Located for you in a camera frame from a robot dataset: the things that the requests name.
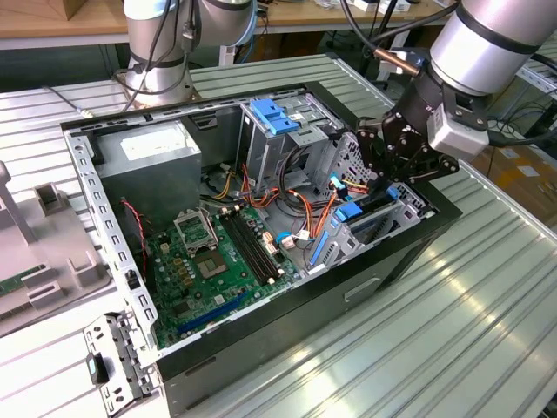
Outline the metal slat shelf table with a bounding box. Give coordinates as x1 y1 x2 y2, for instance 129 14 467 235
515 43 557 95

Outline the orange yellow wire bundle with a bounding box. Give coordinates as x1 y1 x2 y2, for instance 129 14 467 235
202 161 282 215

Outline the black wire loop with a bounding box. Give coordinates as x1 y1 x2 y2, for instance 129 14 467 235
278 145 317 208

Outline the metal disk bay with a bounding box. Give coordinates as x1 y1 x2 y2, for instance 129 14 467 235
304 132 436 275

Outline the metal optical drive cage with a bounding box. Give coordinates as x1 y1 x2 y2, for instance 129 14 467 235
237 93 345 197

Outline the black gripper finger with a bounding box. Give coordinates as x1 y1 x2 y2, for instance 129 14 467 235
385 144 462 197
355 116 400 197

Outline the metal slot cover bracket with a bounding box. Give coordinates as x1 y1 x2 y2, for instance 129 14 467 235
82 311 164 415

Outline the black cable with metal connector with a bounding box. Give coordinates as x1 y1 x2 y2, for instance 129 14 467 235
42 0 197 119

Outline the metal socket cover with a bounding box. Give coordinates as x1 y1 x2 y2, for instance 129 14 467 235
172 207 218 254

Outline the blue data wire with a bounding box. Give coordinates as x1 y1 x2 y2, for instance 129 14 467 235
328 172 352 204

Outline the wooden desk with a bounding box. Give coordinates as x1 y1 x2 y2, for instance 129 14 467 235
0 0 458 51

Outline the grey parts rack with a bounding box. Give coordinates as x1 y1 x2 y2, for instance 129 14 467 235
0 160 118 339

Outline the blue plastic drive latch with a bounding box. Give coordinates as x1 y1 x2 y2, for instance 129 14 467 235
250 98 301 137

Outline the hard disk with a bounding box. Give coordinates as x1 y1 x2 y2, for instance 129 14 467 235
306 185 404 271

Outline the black RAM slot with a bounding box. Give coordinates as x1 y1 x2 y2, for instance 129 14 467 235
230 205 284 282
218 208 273 287

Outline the black tripod stand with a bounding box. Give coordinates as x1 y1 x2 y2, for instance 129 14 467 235
359 0 402 88

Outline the black PC case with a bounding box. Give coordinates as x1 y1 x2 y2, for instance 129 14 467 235
59 80 463 417

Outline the black cable with copper plug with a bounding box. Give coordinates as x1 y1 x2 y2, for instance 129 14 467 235
339 0 462 78

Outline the green motherboard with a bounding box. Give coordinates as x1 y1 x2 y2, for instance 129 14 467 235
143 204 301 349

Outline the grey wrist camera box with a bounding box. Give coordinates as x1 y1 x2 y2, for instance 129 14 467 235
426 86 491 163

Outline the grey power supply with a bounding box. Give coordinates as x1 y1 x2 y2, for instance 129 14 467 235
93 119 204 223

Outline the orange power wire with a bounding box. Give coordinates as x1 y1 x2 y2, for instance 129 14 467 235
286 176 373 239

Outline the CPU socket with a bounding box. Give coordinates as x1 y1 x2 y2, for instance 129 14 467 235
193 247 232 280

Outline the blue expansion slot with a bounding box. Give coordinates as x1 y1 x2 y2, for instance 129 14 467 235
176 290 250 337

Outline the red black fan wire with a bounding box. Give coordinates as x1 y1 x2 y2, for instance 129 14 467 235
119 198 151 262

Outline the small brown box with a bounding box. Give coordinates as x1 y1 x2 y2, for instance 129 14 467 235
64 0 88 22

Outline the green RAM stick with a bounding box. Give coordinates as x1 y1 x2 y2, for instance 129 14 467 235
0 263 48 298

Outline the black latch with blue tab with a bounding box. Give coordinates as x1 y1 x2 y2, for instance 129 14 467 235
85 353 110 385

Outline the large cardboard box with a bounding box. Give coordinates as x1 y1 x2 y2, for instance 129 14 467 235
469 145 557 223

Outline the thin black cable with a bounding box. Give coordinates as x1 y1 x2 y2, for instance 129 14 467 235
111 0 201 97

